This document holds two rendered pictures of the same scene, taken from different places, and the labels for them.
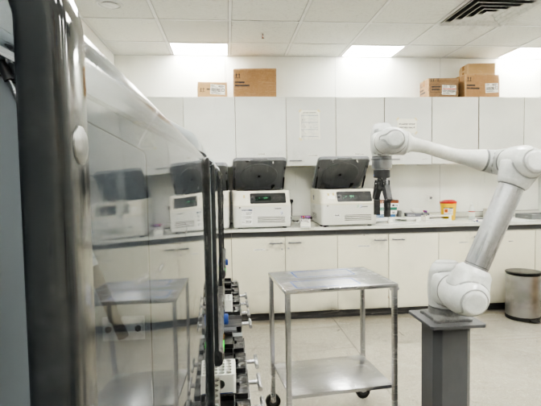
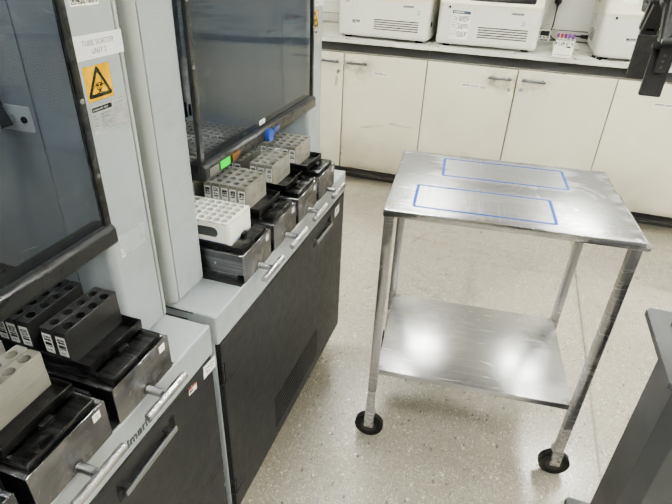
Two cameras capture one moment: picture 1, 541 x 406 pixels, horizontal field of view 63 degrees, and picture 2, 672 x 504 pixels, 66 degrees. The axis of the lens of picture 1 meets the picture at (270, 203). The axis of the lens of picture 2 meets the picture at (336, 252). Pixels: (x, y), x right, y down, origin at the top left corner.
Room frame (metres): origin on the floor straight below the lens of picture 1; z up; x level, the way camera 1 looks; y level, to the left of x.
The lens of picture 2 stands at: (1.04, -0.41, 1.37)
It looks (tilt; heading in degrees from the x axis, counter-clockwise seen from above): 31 degrees down; 23
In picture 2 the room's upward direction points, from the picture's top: 2 degrees clockwise
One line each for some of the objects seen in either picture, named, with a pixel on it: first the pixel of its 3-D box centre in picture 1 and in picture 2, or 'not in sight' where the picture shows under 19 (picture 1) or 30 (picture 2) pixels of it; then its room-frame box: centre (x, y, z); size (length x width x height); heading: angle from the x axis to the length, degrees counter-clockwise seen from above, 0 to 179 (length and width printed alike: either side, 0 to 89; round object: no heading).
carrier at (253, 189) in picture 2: not in sight; (252, 191); (2.01, 0.23, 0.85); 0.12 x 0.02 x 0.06; 6
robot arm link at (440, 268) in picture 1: (446, 283); not in sight; (2.05, -0.82, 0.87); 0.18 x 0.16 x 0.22; 179
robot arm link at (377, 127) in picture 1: (382, 139); not in sight; (2.02, -0.52, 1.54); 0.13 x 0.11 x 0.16; 179
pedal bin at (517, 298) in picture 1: (523, 293); not in sight; (4.16, -2.41, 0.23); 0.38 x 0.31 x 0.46; 5
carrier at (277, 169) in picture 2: not in sight; (278, 169); (2.16, 0.25, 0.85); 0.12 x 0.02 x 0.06; 5
